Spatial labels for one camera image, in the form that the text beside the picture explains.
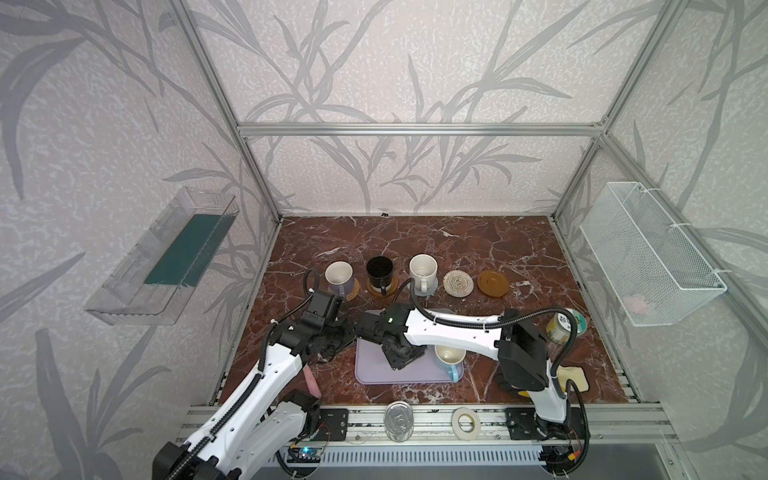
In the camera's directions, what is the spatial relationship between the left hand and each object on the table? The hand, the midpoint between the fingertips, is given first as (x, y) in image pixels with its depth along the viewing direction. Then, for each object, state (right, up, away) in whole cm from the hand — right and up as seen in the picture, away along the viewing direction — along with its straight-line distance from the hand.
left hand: (362, 325), depth 79 cm
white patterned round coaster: (+29, +8, +21) cm, 37 cm away
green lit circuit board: (-12, -30, -7) cm, 33 cm away
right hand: (+11, -7, +3) cm, 14 cm away
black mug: (+3, +12, +18) cm, 22 cm away
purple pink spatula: (-13, -15, 0) cm, 20 cm away
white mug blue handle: (+24, -8, -2) cm, 25 cm away
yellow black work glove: (+55, -14, +1) cm, 56 cm away
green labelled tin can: (+55, -1, +4) cm, 55 cm away
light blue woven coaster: (+17, +6, +13) cm, 22 cm away
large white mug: (+18, +13, +20) cm, 30 cm away
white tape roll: (+26, -25, -7) cm, 37 cm away
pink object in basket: (+68, +7, -7) cm, 69 cm away
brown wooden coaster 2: (+41, +8, +21) cm, 47 cm away
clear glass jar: (+10, -20, -9) cm, 24 cm away
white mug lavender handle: (-10, +10, +20) cm, 25 cm away
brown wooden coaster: (+3, +7, +13) cm, 15 cm away
